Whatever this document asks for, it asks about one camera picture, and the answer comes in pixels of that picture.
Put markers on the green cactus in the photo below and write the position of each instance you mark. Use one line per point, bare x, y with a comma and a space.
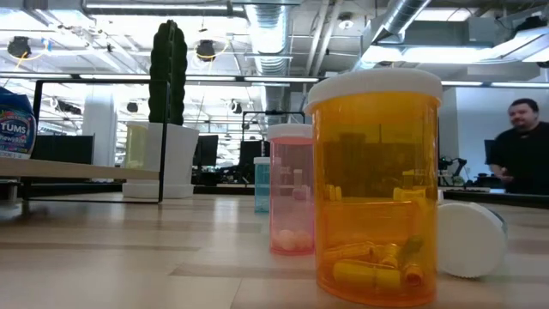
171, 73

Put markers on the person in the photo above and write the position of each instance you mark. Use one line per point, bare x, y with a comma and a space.
523, 159

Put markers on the silver slanted air duct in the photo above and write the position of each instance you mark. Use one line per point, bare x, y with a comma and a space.
399, 17

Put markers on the yellow translucent pill bottle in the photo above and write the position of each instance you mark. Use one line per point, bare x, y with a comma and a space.
136, 148

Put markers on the green pill bottle white cap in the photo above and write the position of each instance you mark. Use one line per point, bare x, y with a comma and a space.
469, 240

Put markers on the black rectangular stand frame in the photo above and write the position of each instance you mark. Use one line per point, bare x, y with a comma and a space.
274, 112

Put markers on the ceiling light strip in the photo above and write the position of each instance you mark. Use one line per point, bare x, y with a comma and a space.
279, 79

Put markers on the silver ribbed air duct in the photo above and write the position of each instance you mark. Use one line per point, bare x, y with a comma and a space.
268, 38

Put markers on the ceiling light panel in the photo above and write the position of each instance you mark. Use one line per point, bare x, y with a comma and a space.
407, 55

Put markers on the blue TUMS bottle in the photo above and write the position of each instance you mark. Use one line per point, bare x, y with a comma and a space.
17, 129

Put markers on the black aluminium table frame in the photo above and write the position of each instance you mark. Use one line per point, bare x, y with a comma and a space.
231, 189

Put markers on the black round ceiling device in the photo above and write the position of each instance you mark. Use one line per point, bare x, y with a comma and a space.
235, 106
132, 107

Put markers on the white ceiling sensor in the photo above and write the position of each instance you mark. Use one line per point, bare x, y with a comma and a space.
345, 23

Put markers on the black background robot arm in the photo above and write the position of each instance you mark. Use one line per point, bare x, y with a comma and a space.
452, 167

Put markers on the large orange pill bottle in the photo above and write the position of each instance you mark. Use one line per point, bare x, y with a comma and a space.
377, 171

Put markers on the pink translucent pill bottle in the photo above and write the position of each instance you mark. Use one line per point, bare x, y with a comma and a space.
289, 193

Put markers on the black metal shelf frame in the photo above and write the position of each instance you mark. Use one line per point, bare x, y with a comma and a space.
162, 180

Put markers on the wooden shelf board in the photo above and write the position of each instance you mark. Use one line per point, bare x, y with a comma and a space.
64, 168

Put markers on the blue translucent pill bottle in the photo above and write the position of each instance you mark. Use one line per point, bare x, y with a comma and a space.
261, 189

